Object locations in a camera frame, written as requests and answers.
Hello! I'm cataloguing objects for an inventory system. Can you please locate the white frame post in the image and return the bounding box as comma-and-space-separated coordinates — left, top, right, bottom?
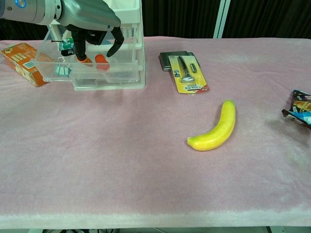
213, 0, 232, 39

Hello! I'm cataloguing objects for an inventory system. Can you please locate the yellow banana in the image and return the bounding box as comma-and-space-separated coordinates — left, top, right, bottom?
187, 99, 237, 152

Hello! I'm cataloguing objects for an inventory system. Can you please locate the white clear drawer organizer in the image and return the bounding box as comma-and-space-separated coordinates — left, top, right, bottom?
48, 0, 147, 92

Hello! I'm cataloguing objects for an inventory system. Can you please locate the black pleated curtain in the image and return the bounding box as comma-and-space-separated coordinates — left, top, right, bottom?
0, 0, 311, 41

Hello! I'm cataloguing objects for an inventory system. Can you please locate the dark grey hard drive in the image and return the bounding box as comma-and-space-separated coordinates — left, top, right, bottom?
158, 50, 201, 72

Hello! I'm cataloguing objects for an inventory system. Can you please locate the orange cardboard box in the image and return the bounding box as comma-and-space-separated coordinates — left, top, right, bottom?
0, 43, 55, 88

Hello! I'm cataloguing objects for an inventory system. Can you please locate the pink fleece tablecloth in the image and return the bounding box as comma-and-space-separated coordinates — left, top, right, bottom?
0, 35, 311, 230

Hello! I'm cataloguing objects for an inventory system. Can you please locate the clear plastic drawer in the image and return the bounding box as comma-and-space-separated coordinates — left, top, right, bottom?
30, 23, 139, 84

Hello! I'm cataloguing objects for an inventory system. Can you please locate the dark snack bag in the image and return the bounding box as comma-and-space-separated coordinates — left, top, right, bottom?
281, 89, 311, 126

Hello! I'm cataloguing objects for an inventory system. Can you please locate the teal binder clip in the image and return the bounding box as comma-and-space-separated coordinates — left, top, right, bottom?
54, 57, 74, 79

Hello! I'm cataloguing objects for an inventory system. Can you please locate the grey black left robot hand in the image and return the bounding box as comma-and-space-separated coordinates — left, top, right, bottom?
54, 0, 125, 66

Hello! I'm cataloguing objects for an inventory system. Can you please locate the small orange ball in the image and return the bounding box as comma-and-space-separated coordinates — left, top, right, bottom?
95, 54, 110, 72

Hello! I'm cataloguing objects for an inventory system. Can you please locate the yellow razor blister pack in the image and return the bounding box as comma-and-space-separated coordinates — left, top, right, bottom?
168, 53, 211, 95

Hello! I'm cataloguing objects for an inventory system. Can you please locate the small green toy pack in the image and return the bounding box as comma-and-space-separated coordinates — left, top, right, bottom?
59, 37, 75, 57

